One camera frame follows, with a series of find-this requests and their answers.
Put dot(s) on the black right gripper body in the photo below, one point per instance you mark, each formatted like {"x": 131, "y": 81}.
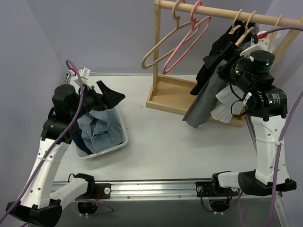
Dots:
{"x": 227, "y": 55}

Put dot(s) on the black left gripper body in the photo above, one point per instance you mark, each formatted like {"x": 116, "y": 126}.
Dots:
{"x": 100, "y": 100}

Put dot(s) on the light blue denim jacket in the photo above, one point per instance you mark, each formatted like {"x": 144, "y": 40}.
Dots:
{"x": 101, "y": 130}

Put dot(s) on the black garment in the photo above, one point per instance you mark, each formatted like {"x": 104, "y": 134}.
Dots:
{"x": 204, "y": 74}

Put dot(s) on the dark blue denim skirt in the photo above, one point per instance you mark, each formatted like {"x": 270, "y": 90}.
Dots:
{"x": 78, "y": 140}

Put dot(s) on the beige plastic hanger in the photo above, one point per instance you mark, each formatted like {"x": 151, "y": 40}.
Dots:
{"x": 155, "y": 49}

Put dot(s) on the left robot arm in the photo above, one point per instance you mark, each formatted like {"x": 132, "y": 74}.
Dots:
{"x": 37, "y": 204}

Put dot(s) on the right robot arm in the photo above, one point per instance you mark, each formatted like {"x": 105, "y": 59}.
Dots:
{"x": 266, "y": 105}

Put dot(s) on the white shirt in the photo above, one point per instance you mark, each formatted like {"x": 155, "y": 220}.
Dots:
{"x": 230, "y": 94}

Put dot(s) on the grey garment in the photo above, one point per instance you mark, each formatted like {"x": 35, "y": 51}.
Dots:
{"x": 200, "y": 110}

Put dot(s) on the wooden clothes rack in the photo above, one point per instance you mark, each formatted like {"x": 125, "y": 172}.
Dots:
{"x": 176, "y": 95}

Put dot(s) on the white plastic basket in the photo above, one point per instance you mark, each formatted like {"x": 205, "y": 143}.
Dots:
{"x": 82, "y": 155}

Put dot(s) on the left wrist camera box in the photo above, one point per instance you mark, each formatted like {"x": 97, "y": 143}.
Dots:
{"x": 84, "y": 75}

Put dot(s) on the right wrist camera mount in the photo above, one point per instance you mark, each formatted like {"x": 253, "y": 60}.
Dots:
{"x": 259, "y": 42}

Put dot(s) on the aluminium mounting rail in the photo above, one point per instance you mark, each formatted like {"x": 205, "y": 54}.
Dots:
{"x": 155, "y": 190}

